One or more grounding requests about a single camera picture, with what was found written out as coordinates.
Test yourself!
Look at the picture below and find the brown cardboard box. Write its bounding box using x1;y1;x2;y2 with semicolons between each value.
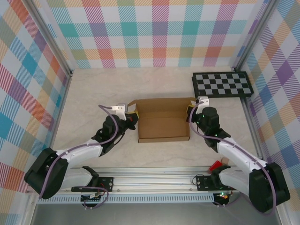
127;97;196;144

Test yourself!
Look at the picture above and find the black checkerboard calibration board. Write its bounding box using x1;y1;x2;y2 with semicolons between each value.
192;71;255;99

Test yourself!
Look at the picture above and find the red plastic piece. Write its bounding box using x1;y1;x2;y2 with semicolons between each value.
209;159;232;172

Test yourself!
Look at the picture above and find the small electronics board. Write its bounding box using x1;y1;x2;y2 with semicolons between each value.
80;193;104;203
214;191;232;205

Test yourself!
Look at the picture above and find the grey metal panel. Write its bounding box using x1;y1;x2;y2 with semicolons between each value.
30;202;282;225

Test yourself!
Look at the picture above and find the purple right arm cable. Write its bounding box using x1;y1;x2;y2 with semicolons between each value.
189;105;275;215

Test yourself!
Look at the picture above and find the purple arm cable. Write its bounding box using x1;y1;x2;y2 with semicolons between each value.
189;105;275;215
38;104;119;210

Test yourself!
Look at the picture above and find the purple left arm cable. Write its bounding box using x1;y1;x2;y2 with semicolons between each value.
38;104;119;210

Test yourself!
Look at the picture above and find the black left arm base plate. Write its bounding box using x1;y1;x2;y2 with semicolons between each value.
71;176;115;193

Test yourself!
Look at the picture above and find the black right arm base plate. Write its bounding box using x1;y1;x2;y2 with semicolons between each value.
195;175;240;191

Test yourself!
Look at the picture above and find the wide aluminium base rail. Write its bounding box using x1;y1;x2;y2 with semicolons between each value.
27;165;249;195

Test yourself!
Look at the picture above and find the slotted grey cable duct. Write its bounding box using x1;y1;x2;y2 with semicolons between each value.
37;195;215;204

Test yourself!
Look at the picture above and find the aluminium frame post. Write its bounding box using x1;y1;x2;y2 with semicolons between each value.
231;0;278;71
22;0;74;77

